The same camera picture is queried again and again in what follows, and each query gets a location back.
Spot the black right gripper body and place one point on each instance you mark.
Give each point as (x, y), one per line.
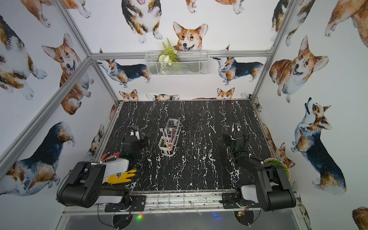
(228, 137)

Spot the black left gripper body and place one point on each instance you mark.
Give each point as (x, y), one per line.
(133, 142)

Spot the grey toothbrush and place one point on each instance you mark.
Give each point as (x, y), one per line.
(164, 136)

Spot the white toothbrush holder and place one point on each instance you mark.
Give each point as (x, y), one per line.
(171, 123)

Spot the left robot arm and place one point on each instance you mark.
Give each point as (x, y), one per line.
(98, 183)

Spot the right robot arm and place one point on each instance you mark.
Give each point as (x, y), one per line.
(270, 190)

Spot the yellow work glove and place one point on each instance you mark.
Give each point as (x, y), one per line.
(123, 178)

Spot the green fern plant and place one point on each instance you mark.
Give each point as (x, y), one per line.
(168, 59)

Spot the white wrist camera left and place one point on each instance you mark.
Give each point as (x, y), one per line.
(135, 132)

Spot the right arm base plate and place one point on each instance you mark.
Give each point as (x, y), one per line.
(231, 201)

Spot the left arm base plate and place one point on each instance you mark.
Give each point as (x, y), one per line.
(134, 203)

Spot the white wire basket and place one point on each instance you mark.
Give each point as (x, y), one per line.
(190, 63)

